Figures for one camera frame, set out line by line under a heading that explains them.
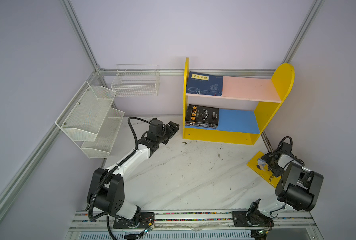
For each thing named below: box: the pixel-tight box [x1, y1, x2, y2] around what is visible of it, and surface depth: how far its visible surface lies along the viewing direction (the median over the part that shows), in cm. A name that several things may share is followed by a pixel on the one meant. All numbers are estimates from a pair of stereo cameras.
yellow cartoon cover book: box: [246, 151, 282, 189], surface depth 95 cm
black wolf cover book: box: [185, 123, 219, 129], surface depth 96 cm
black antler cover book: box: [185, 104, 219, 125], surface depth 97 cm
